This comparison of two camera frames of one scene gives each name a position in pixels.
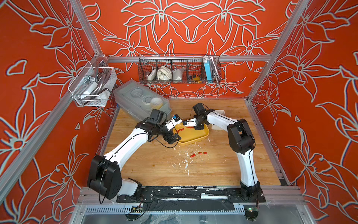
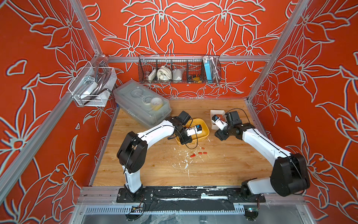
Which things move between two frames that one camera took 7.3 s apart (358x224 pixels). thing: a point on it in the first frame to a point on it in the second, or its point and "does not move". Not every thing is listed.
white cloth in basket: x=164 y=73 does not move
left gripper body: x=167 y=136 to x=184 y=137
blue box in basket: x=207 y=65 does not move
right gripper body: x=199 y=126 to x=223 y=134
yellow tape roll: x=156 y=103 does not move
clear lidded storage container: x=138 y=102 does not move
